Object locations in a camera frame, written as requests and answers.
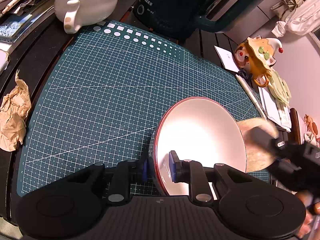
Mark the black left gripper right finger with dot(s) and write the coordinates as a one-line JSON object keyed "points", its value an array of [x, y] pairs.
{"points": [[202, 181]]}

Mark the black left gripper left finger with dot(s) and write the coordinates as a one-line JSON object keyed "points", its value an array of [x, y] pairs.
{"points": [[114, 186]]}

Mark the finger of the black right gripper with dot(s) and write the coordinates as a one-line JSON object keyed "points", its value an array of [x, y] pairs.
{"points": [[276, 146]]}

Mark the beige oval sponge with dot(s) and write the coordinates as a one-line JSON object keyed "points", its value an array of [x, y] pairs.
{"points": [[257, 157]]}

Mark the white bowl red rim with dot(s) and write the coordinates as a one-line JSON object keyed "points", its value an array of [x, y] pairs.
{"points": [[199, 129]]}

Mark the person right hand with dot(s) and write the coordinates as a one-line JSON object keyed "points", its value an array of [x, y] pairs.
{"points": [[306, 197]]}

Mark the white paper stack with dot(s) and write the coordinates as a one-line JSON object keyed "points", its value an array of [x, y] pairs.
{"points": [[275, 110]]}

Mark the white pen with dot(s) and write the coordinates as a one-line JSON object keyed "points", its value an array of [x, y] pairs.
{"points": [[250, 94]]}

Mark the pale green container lid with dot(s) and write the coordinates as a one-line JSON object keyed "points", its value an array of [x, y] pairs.
{"points": [[279, 88]]}

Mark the green cutting mat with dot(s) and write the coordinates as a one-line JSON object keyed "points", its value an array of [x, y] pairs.
{"points": [[105, 97]]}

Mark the orange pig teapot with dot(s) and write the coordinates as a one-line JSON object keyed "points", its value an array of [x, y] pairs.
{"points": [[256, 55]]}

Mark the white card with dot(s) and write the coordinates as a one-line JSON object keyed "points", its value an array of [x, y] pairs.
{"points": [[227, 59]]}

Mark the crumpled brown paper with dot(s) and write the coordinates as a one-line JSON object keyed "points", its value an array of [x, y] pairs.
{"points": [[15, 108]]}

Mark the white crumpled cloth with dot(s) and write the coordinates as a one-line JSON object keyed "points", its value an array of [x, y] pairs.
{"points": [[296, 16]]}

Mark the blue hat white teapot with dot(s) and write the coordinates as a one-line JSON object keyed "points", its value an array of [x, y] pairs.
{"points": [[75, 14]]}

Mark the blue patterned notebook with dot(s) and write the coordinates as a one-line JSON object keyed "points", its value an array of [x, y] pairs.
{"points": [[11, 26]]}

